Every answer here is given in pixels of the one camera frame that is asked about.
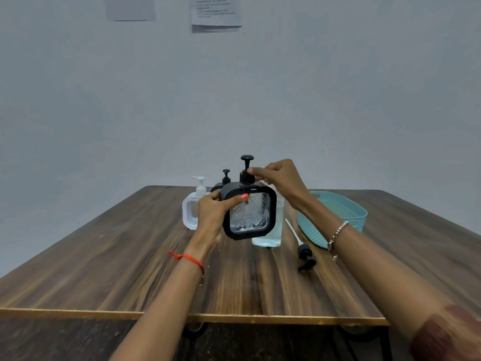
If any person's right hand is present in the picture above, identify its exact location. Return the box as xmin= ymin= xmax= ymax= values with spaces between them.
xmin=247 ymin=158 xmax=320 ymax=215

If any person's left hand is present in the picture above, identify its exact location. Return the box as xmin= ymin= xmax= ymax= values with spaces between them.
xmin=186 ymin=190 xmax=250 ymax=260

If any white square dispenser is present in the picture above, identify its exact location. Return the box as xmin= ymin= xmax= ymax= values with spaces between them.
xmin=182 ymin=191 xmax=211 ymax=231

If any white pump head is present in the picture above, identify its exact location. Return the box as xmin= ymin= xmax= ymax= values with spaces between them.
xmin=191 ymin=176 xmax=208 ymax=197

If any tall clear plastic bottle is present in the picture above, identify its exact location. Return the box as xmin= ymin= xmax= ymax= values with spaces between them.
xmin=252 ymin=186 xmax=285 ymax=248

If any black pump with short tube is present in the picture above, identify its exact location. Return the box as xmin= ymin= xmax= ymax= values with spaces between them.
xmin=239 ymin=154 xmax=256 ymax=186

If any black pump with long tube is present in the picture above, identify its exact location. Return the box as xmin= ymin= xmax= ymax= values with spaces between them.
xmin=284 ymin=218 xmax=317 ymax=272

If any person's left forearm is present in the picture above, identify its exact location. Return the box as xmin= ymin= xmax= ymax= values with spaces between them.
xmin=109 ymin=244 xmax=215 ymax=361

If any person's right forearm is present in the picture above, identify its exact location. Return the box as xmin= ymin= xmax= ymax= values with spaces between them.
xmin=302 ymin=199 xmax=481 ymax=361

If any teal plastic basket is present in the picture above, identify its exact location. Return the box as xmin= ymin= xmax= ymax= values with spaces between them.
xmin=297 ymin=191 xmax=368 ymax=250

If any paper sheet with text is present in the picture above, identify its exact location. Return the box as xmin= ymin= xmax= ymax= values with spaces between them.
xmin=190 ymin=0 xmax=243 ymax=27

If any maroon sleeve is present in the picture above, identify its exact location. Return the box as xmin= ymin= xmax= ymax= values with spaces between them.
xmin=409 ymin=305 xmax=481 ymax=361

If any paper sheet with circle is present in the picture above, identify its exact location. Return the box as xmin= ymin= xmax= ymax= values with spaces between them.
xmin=104 ymin=0 xmax=156 ymax=22

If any red thread bracelet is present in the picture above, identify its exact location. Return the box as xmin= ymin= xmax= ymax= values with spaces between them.
xmin=166 ymin=251 xmax=205 ymax=277

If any silver bead bracelet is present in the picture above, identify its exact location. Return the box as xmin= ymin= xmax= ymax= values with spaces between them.
xmin=327 ymin=221 xmax=350 ymax=262

